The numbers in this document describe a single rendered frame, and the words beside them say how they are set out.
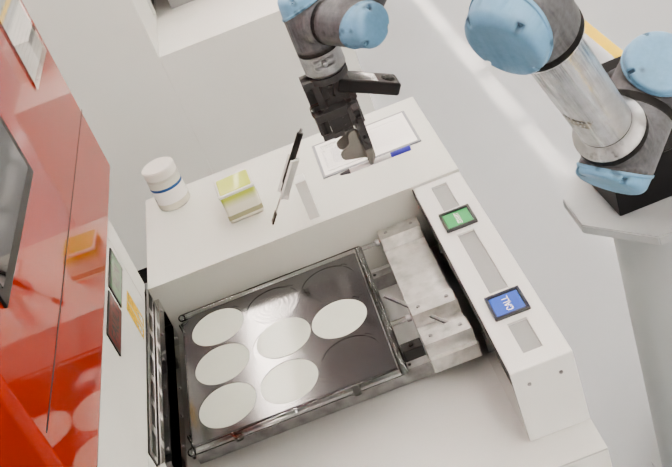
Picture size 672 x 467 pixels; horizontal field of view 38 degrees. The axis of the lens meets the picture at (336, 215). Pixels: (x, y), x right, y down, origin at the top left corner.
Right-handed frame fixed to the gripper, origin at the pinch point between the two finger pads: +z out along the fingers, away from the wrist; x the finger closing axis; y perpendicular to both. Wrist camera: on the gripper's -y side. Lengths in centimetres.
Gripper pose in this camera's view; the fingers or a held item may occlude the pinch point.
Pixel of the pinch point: (372, 155)
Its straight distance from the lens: 181.4
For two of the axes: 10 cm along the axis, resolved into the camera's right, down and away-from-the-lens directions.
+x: 1.9, 5.3, -8.2
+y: -9.2, 3.8, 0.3
